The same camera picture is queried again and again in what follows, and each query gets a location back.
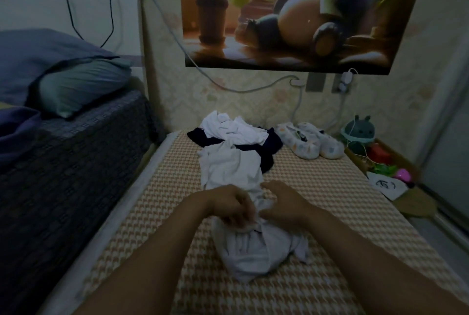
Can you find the person's right hand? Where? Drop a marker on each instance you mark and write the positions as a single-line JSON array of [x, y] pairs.
[[289, 205]]

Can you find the person's left hand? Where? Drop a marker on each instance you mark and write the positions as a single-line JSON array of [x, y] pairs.
[[227, 205]]

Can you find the white printed t-shirt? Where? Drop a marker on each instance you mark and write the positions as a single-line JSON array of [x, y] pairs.
[[231, 164]]

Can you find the black garment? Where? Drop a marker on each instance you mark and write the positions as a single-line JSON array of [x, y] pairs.
[[271, 146]]

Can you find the white polo shirt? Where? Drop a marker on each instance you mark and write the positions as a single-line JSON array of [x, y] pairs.
[[234, 128]]

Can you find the person's right forearm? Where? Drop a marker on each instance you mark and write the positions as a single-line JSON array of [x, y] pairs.
[[388, 267]]

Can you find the person's left forearm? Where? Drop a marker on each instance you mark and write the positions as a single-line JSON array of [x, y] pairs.
[[146, 267]]

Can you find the white printed card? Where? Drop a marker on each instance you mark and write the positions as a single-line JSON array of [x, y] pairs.
[[387, 186]]

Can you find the green toy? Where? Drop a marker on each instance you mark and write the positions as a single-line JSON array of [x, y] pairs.
[[383, 169]]

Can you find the teal round bunny lamp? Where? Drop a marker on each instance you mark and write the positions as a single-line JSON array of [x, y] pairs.
[[358, 130]]

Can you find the red toy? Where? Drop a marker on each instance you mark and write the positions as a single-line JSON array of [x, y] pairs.
[[379, 153]]

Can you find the pink ball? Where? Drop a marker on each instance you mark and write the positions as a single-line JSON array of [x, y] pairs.
[[403, 175]]

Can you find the wooden bedside tray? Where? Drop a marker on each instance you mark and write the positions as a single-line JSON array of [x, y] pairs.
[[419, 202]]

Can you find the white charger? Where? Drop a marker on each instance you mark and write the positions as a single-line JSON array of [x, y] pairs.
[[346, 80]]

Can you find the dark patterned bed cover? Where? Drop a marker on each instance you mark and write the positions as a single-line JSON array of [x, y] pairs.
[[66, 194]]

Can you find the grey sliding door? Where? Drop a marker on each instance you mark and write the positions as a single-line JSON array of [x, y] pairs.
[[448, 164]]

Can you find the grey-green pillow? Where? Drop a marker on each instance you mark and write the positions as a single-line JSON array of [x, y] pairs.
[[84, 87]]

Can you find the blue folded blanket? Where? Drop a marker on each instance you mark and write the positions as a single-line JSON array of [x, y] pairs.
[[16, 135]]

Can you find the blue pillow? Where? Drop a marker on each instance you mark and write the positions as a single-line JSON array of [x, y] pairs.
[[36, 58]]

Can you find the white wall plug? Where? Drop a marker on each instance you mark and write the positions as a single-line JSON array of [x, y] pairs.
[[296, 82]]

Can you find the grey wall socket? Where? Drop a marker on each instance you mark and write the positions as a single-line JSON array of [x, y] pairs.
[[315, 82]]

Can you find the cartoon bear wall poster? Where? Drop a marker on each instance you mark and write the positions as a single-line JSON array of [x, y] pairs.
[[293, 10]]

